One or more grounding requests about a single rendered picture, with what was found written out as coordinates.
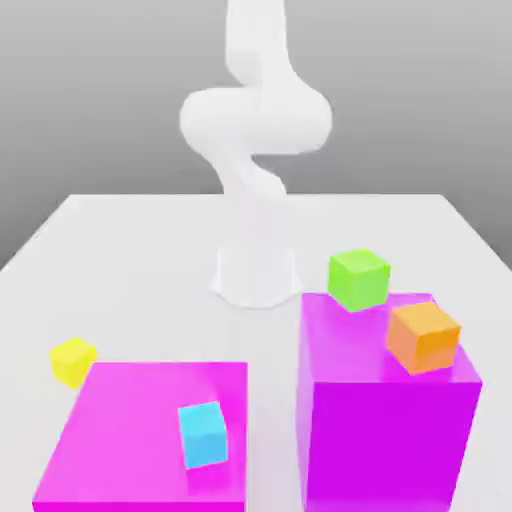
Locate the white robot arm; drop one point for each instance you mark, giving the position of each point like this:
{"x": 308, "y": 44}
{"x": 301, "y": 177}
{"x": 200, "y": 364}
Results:
{"x": 256, "y": 120}

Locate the small orange cube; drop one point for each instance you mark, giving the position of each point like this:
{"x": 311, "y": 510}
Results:
{"x": 424, "y": 338}

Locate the large purple box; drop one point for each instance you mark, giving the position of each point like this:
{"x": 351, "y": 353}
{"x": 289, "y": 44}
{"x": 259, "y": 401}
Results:
{"x": 384, "y": 432}

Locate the small yellow cube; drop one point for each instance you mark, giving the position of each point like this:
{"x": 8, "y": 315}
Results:
{"x": 72, "y": 360}

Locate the small cyan cube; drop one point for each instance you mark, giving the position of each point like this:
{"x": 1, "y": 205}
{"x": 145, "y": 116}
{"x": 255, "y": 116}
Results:
{"x": 203, "y": 436}

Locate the small green cube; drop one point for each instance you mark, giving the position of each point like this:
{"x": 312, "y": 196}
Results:
{"x": 358, "y": 280}

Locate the large magenta box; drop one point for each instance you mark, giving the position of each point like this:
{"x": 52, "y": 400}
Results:
{"x": 128, "y": 432}

